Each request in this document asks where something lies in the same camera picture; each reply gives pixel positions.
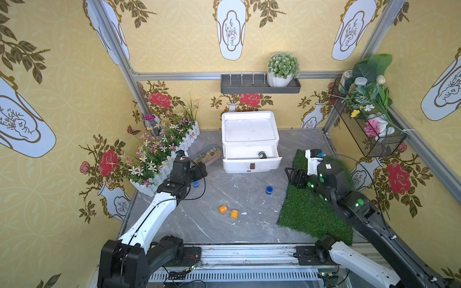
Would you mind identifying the dark green paint can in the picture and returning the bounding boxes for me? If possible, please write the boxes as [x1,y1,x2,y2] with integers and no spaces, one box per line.
[258,151,267,159]

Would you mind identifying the orange paint can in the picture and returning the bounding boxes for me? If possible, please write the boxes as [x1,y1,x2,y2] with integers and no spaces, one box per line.
[219,205,228,214]

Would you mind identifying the white three-drawer cabinet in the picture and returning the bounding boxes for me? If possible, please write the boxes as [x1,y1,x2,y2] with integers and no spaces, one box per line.
[222,111,282,174]

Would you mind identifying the yellow-orange paint can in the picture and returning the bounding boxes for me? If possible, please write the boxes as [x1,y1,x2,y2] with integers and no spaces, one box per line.
[230,210,239,220]

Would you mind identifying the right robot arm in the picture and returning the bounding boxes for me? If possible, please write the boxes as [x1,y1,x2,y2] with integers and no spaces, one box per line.
[285,159,461,288]

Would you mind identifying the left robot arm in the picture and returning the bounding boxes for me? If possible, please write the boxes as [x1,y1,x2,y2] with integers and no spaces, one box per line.
[97,151,208,288]

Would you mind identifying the pink tray with sand and stones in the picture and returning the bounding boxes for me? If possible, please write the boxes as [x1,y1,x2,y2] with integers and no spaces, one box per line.
[191,144,223,167]

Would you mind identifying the green artificial grass mat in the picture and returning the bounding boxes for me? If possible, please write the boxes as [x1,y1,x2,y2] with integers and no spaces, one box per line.
[276,149,355,246]

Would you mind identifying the white picket fence flower planter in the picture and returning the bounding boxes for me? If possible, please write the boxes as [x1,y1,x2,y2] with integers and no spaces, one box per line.
[124,100,200,197]

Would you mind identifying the artificial plants in basket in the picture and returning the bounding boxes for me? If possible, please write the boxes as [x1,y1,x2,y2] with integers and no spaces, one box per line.
[342,54,408,134]

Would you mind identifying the potted green succulent white pot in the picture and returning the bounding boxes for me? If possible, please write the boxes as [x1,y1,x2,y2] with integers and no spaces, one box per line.
[267,52,300,87]

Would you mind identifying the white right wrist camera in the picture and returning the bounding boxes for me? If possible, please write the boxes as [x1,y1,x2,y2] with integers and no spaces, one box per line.
[305,149,325,176]

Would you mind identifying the black wire wall basket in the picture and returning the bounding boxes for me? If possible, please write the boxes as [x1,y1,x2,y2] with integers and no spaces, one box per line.
[331,79,407,158]

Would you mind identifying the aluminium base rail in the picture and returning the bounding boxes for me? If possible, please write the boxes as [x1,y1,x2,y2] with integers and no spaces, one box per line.
[97,243,400,288]

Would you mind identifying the grey wall shelf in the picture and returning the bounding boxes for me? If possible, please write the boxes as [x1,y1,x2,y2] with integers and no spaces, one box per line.
[220,73,301,94]

